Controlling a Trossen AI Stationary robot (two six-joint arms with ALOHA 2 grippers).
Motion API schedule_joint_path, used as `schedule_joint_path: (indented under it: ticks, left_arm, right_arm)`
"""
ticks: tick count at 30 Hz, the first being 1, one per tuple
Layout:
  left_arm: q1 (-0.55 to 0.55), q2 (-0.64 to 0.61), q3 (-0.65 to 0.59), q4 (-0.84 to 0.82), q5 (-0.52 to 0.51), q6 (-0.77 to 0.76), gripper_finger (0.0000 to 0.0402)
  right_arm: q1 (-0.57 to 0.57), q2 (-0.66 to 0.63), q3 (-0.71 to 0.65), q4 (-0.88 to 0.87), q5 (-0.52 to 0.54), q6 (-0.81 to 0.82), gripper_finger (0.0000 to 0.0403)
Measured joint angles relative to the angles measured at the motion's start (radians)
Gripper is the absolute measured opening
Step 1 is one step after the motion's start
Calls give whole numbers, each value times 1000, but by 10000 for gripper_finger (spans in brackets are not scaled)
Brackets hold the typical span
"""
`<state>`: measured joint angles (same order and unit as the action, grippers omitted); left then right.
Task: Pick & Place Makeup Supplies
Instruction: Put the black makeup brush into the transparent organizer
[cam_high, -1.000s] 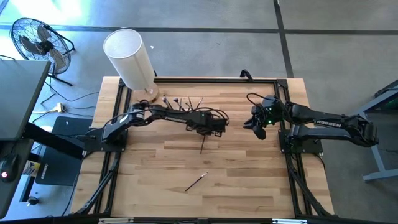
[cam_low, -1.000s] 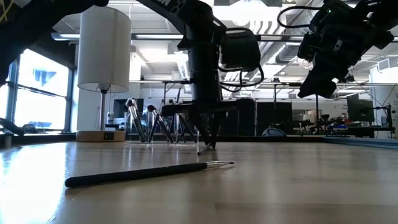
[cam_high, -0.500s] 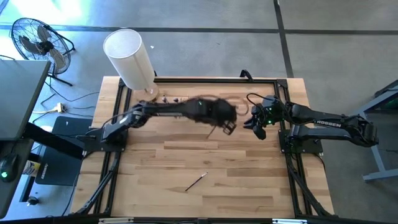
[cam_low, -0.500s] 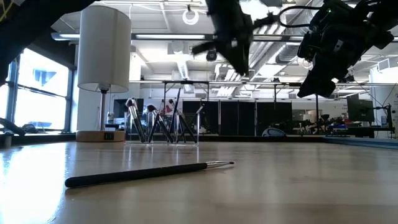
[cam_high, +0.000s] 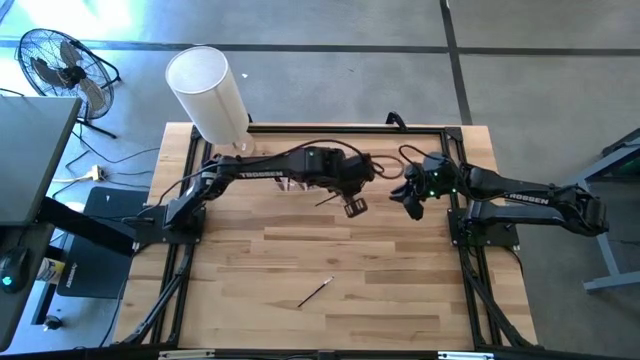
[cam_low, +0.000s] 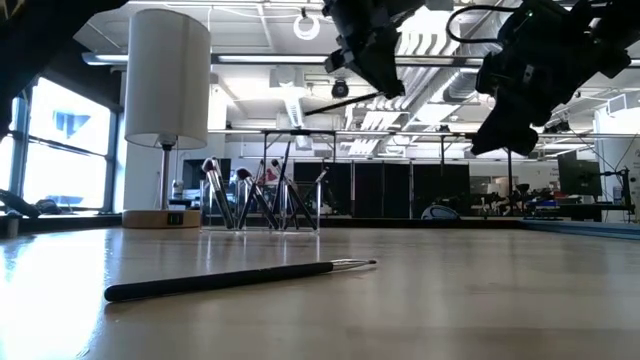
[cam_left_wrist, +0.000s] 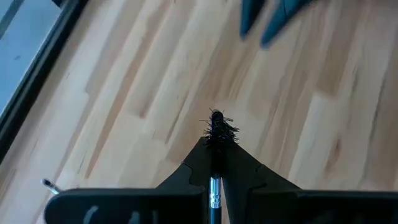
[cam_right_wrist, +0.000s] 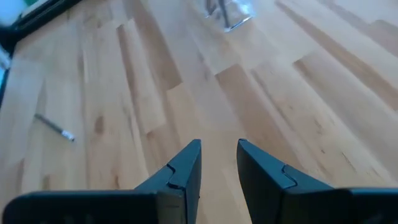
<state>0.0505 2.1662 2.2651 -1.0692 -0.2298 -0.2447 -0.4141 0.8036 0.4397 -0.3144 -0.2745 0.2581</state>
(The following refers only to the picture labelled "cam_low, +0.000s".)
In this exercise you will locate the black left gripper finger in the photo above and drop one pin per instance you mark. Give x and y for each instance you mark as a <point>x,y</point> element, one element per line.
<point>395,77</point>
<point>377,77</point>

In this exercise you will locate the black aluminium table frame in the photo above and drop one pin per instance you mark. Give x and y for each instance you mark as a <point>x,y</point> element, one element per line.
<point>425,222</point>

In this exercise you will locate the silver ventilation duct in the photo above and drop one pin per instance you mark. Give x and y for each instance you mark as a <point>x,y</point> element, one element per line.
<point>457,90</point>

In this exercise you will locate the long ceiling light bar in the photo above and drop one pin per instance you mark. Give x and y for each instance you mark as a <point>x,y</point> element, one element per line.
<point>275,59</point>

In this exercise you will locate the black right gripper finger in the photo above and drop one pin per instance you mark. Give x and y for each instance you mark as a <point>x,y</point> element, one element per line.
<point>492,137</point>
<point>524,140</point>

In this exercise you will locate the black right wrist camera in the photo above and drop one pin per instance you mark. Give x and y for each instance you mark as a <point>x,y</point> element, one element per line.
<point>490,75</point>

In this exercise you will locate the black metal workstation frame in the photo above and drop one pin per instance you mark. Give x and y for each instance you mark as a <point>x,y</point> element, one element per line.
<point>300,132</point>

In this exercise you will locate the black partition panels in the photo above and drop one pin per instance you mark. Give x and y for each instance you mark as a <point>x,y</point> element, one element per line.
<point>380,190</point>

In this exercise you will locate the black computer monitor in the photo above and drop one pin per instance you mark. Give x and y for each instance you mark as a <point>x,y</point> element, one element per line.
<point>580,177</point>
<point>192,175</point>

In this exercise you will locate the white domed device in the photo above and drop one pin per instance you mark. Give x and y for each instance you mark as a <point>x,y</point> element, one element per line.
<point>440,212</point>

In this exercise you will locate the clear acrylic brush organizer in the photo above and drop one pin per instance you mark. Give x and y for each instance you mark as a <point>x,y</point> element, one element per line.
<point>239,220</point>

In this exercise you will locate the black slanted bar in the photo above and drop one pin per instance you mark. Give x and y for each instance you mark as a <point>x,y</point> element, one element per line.
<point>20,202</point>

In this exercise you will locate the white-shade wooden-base table lamp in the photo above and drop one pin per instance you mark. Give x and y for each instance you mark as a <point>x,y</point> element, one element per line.
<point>167,75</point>

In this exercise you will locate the black round ceiling camera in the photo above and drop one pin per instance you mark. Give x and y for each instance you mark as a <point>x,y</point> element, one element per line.
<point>340,89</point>

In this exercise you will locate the long thin black makeup brush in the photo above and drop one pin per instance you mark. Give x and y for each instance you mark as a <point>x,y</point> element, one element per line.
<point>225,280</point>

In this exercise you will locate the cluttered black workbench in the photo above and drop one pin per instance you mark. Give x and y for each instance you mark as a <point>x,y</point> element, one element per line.
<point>575,211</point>

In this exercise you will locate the white bottle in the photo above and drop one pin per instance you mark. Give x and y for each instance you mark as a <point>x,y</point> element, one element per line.
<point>177,190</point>

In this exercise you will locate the large window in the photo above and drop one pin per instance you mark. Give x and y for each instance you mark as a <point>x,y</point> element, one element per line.
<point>65,170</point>

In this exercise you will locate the dark-headed makeup brush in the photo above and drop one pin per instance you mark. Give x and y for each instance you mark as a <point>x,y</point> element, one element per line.
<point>260,200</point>

